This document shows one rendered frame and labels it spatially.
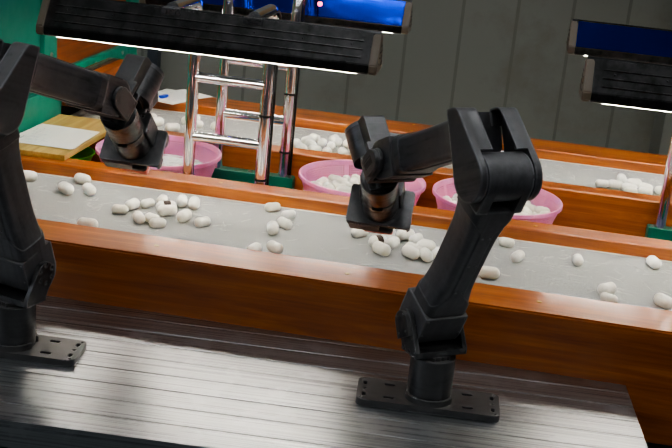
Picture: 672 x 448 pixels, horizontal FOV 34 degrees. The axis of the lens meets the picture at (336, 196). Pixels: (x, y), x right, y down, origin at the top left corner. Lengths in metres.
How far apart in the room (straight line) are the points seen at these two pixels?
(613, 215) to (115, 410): 1.29
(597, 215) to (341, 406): 1.04
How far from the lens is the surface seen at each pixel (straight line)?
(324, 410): 1.51
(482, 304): 1.68
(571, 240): 2.08
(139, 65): 1.72
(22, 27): 2.41
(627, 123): 4.23
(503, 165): 1.34
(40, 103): 2.51
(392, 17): 2.45
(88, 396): 1.52
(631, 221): 2.42
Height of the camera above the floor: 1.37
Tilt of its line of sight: 17 degrees down
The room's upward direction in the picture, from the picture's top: 6 degrees clockwise
